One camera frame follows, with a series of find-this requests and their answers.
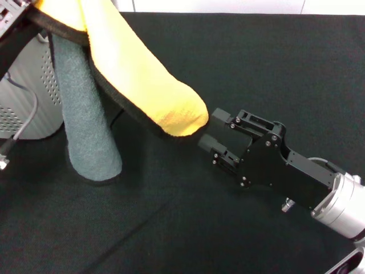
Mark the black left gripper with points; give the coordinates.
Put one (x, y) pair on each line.
(8, 17)

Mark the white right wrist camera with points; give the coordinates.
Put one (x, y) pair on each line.
(350, 264)

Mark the grey perforated storage box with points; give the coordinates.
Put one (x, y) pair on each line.
(28, 85)

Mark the yellow and grey towel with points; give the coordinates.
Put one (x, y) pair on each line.
(137, 71)

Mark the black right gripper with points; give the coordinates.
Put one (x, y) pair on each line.
(268, 165)

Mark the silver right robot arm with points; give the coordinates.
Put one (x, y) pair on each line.
(345, 205)

